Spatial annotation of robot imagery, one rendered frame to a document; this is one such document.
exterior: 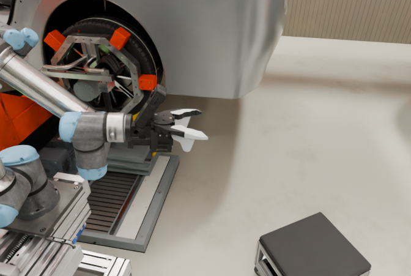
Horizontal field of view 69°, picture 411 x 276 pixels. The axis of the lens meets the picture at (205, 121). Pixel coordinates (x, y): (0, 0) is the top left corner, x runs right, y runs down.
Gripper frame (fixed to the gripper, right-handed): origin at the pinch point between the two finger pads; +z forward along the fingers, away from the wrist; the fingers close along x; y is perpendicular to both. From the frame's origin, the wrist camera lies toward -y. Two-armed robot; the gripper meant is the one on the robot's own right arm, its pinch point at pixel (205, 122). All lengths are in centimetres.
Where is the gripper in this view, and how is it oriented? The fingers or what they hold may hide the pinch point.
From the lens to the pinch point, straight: 77.7
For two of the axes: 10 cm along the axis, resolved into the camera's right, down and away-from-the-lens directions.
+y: -0.8, 9.0, 4.3
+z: 9.9, 0.2, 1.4
